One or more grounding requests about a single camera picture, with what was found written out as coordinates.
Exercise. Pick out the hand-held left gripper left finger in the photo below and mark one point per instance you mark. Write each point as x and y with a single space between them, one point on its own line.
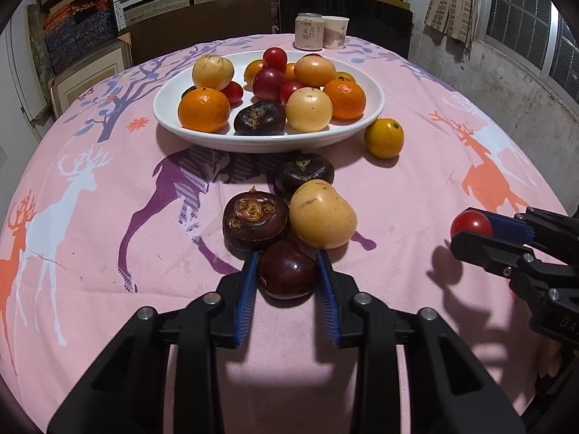
246 300

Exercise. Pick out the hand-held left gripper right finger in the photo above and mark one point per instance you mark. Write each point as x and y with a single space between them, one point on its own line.
328 300

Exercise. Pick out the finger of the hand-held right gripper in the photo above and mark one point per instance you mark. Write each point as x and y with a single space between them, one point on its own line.
511 229
479 246

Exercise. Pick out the dark red plum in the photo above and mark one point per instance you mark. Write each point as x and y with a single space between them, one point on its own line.
287 271

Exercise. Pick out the white plate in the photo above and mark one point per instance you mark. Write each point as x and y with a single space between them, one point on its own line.
271 143

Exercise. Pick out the orange mandarin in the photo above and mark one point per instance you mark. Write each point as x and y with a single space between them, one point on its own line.
203 109
344 98

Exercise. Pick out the person's right hand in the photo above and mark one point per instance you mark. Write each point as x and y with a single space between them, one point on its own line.
551 358

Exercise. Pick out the dark water chestnut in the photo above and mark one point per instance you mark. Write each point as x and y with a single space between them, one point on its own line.
304 175
260 118
255 221
187 92

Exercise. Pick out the yellow pear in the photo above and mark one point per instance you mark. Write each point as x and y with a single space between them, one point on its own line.
315 70
309 109
322 219
212 71

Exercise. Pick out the pink printed tablecloth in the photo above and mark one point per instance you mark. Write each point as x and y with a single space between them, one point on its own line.
407 199

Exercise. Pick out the yellowish orange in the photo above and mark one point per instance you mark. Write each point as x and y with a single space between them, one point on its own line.
384 138

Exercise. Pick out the small orange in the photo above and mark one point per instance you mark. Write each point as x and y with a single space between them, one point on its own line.
346 77
253 71
290 72

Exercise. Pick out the black chair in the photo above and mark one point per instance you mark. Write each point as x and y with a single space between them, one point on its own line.
375 22

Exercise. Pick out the printed paper cup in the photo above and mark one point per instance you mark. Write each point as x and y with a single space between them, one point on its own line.
337 34

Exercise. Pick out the pink drink can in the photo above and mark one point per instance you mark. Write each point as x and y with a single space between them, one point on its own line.
309 31

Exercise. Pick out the brown board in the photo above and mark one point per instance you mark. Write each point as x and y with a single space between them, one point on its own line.
181 31

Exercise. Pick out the pile of blue patterned boxes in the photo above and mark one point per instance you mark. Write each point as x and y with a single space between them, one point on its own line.
79 38

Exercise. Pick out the grey mottled panel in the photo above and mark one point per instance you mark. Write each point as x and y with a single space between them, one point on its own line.
40 49

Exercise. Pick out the wooden picture frame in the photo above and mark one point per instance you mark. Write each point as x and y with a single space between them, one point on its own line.
72 83

